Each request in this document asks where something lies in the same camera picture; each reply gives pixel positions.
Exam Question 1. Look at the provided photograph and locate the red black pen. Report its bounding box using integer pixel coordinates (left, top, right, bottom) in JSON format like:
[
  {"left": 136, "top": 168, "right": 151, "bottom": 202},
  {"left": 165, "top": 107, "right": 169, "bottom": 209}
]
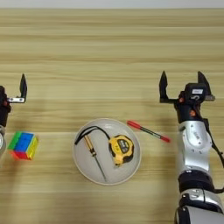
[{"left": 126, "top": 120, "right": 172, "bottom": 144}]

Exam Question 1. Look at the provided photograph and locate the round white plate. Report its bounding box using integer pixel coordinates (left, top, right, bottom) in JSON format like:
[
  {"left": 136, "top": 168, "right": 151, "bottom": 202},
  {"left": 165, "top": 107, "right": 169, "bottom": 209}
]
[{"left": 72, "top": 117, "right": 143, "bottom": 186}]

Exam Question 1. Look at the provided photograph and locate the yellow black tape measure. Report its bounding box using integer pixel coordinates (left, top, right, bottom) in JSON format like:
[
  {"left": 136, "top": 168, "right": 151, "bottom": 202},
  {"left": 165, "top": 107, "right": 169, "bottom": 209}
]
[{"left": 73, "top": 125, "right": 136, "bottom": 167}]

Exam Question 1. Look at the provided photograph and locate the multicolour puzzle cube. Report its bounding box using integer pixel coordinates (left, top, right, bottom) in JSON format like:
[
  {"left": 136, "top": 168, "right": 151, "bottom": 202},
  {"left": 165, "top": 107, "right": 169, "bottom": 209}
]
[{"left": 7, "top": 130, "right": 39, "bottom": 161}]

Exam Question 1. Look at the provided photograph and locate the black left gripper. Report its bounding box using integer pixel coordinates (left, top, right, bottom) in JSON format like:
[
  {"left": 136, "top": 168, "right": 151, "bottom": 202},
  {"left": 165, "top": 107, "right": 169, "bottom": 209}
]
[{"left": 0, "top": 73, "right": 28, "bottom": 128}]

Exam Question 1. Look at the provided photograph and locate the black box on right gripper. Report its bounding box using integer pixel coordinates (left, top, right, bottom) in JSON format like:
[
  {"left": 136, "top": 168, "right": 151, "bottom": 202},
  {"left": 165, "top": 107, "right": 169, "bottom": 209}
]
[{"left": 184, "top": 82, "right": 209, "bottom": 102}]

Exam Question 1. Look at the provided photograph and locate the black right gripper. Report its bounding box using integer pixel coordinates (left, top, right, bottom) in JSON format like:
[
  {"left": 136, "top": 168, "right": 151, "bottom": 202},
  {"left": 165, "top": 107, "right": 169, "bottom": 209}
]
[{"left": 158, "top": 70, "right": 216, "bottom": 124}]

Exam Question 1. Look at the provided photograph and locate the gold handled screwdriver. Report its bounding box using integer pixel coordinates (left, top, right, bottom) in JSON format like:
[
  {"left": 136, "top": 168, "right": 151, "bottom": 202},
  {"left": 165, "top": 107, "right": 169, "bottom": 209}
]
[{"left": 83, "top": 135, "right": 109, "bottom": 183}]

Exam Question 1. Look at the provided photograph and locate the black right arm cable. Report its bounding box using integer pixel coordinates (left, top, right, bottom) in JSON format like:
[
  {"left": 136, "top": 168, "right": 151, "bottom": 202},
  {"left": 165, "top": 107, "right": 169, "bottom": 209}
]
[{"left": 203, "top": 117, "right": 224, "bottom": 194}]

